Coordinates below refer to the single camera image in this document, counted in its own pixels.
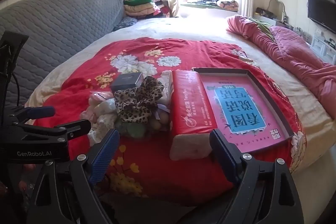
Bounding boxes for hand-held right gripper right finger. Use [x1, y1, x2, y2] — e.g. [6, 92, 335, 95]
[209, 128, 305, 224]

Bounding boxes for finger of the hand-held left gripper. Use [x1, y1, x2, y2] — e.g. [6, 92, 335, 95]
[10, 106, 56, 125]
[20, 119, 92, 147]

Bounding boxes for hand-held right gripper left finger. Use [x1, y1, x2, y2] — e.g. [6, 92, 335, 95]
[26, 128, 121, 224]

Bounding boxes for cream teddy bear pink dress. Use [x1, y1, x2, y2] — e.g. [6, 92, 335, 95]
[80, 91, 118, 147]

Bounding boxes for mint green round sponge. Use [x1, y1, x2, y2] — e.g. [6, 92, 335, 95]
[115, 120, 146, 138]

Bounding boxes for leopard print scrunchie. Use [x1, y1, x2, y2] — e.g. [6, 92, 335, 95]
[114, 76, 164, 123]

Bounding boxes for dark glossy box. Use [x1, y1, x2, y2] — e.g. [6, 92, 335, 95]
[110, 72, 143, 94]

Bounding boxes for grey cardboard box tray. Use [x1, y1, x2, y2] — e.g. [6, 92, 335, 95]
[193, 68, 294, 155]

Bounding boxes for person's left hand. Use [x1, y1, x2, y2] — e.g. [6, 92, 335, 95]
[0, 163, 37, 198]

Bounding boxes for red tissue pack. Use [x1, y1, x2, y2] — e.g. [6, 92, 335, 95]
[168, 70, 218, 161]

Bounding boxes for grey quilted headboard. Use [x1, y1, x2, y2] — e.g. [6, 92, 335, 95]
[0, 0, 125, 109]

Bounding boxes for red floral blanket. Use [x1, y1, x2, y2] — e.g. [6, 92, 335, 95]
[31, 38, 306, 203]

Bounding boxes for dark patterned pillow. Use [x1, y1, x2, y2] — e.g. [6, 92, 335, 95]
[113, 16, 138, 31]

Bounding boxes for pink quilt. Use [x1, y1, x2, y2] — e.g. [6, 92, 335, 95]
[226, 15, 336, 119]

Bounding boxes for pile of folded blankets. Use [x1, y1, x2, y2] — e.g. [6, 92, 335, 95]
[123, 0, 172, 20]

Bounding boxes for green cloth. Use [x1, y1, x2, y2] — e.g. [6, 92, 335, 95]
[248, 17, 273, 35]

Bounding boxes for cluster of cosmetic bottles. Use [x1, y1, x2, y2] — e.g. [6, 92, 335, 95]
[289, 25, 311, 42]

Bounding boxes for white drawer cabinet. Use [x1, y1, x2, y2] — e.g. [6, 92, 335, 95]
[310, 34, 336, 64]

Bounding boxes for black case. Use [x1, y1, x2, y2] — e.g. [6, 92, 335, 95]
[256, 7, 275, 18]

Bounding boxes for folded floral blanket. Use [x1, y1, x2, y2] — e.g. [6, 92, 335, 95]
[217, 0, 239, 10]

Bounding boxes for heart-shaped dresser mirror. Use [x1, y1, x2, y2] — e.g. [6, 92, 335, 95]
[266, 0, 288, 22]

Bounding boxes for black flat television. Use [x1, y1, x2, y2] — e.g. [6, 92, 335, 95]
[308, 0, 336, 34]

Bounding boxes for black cable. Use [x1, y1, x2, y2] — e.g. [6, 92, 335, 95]
[9, 55, 22, 110]

